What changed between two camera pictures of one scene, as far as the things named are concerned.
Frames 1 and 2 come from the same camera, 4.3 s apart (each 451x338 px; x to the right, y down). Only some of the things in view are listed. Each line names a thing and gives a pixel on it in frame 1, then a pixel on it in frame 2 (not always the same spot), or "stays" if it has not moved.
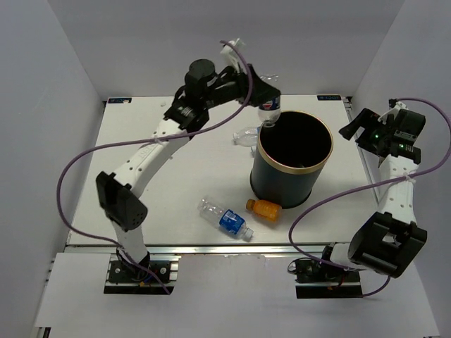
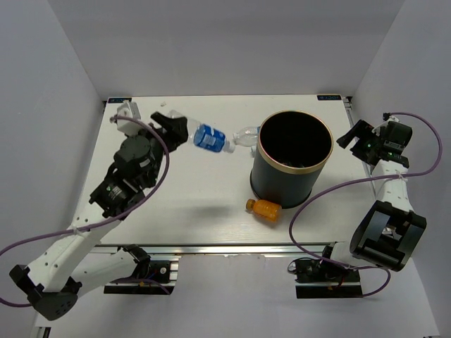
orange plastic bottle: [265, 210] stays
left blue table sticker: [119, 100] stays
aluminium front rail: [219, 248] stays
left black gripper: [261, 91] -> [175, 129]
